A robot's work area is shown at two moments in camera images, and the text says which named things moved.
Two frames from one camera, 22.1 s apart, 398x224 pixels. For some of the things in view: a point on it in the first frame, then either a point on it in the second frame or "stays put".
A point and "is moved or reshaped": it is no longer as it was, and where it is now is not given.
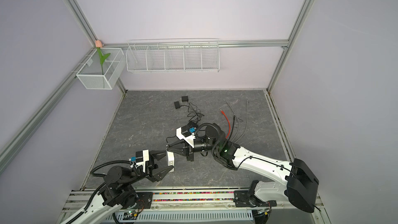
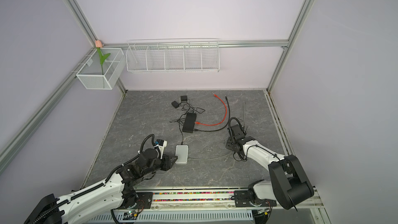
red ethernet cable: (229, 123) is moved or reshaped
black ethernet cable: (233, 125) → (196, 129)
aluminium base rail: (190, 206) stays put
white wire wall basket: (173, 55) stays put
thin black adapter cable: (169, 137) → (178, 121)
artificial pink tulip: (99, 45) stays put
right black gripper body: (190, 153) → (230, 144)
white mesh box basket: (94, 75) stays put
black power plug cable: (194, 112) is moved or reshaped
